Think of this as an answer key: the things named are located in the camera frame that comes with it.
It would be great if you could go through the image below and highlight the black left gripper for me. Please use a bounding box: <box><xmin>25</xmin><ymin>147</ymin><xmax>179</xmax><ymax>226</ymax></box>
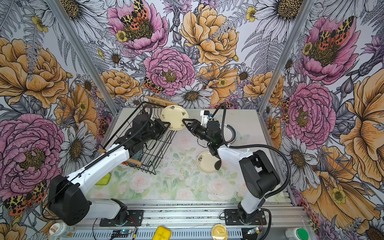
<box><xmin>142</xmin><ymin>118</ymin><xmax>171</xmax><ymax>143</ymax></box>

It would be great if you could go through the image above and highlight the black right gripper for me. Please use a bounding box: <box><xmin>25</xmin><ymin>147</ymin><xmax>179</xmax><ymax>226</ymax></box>
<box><xmin>182</xmin><ymin>118</ymin><xmax>214</xmax><ymax>143</ymax></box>

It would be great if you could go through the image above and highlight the black wire dish rack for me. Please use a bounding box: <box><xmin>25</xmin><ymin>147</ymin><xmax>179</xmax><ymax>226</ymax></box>
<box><xmin>101</xmin><ymin>96</ymin><xmax>177</xmax><ymax>175</ymax></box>

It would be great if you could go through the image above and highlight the cream bowl plate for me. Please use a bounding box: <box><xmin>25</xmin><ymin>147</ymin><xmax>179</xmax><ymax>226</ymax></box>
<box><xmin>197</xmin><ymin>151</ymin><xmax>222</xmax><ymax>174</ymax></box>

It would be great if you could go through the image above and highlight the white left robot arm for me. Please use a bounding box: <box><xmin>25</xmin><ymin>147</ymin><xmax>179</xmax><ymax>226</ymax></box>
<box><xmin>47</xmin><ymin>117</ymin><xmax>171</xmax><ymax>226</ymax></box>

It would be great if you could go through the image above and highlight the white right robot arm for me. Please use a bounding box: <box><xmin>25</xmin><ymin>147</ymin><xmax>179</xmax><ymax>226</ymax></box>
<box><xmin>182</xmin><ymin>119</ymin><xmax>281</xmax><ymax>225</ymax></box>

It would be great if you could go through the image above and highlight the green translucent square dish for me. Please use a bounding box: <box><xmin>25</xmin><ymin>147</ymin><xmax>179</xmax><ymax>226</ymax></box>
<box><xmin>95</xmin><ymin>173</ymin><xmax>112</xmax><ymax>186</ymax></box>

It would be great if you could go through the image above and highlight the yellow plastic block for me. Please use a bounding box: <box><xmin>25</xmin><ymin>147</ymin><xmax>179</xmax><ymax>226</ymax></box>
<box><xmin>152</xmin><ymin>226</ymin><xmax>172</xmax><ymax>240</ymax></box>

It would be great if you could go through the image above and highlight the round yellow lid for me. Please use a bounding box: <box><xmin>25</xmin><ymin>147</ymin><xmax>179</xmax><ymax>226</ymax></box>
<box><xmin>212</xmin><ymin>224</ymin><xmax>229</xmax><ymax>240</ymax></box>

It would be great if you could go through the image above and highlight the green white button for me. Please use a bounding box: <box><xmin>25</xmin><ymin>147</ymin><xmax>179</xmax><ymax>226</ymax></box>
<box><xmin>285</xmin><ymin>228</ymin><xmax>309</xmax><ymax>240</ymax></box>

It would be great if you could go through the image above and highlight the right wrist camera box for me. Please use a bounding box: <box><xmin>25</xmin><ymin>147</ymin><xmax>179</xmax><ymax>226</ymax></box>
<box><xmin>200</xmin><ymin>110</ymin><xmax>214</xmax><ymax>128</ymax></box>

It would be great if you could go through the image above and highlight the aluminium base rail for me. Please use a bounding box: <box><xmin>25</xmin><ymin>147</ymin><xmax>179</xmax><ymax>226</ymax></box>
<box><xmin>71</xmin><ymin>200</ymin><xmax>316</xmax><ymax>240</ymax></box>

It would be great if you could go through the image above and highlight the black corrugated cable conduit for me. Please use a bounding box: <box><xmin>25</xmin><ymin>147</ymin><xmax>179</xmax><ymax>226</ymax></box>
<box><xmin>211</xmin><ymin>102</ymin><xmax>292</xmax><ymax>199</ymax></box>

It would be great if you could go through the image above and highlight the aluminium left corner post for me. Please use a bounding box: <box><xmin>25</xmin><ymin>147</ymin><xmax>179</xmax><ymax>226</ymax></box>
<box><xmin>47</xmin><ymin>1</ymin><xmax>120</xmax><ymax>116</ymax></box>

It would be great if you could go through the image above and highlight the aluminium corner post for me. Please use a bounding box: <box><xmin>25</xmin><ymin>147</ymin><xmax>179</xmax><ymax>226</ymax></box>
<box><xmin>258</xmin><ymin>0</ymin><xmax>315</xmax><ymax>114</ymax></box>
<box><xmin>47</xmin><ymin>1</ymin><xmax>120</xmax><ymax>116</ymax></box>

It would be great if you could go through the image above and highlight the aluminium right corner post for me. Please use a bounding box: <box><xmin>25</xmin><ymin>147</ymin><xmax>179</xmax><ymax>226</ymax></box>
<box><xmin>258</xmin><ymin>0</ymin><xmax>315</xmax><ymax>114</ymax></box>

